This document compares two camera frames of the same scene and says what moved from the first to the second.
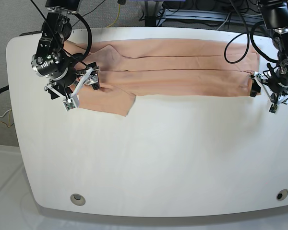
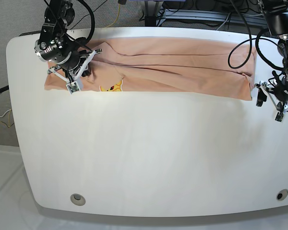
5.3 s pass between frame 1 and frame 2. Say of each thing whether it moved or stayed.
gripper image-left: moved
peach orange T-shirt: moved
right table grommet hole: stayed
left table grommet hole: stayed
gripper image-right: moved
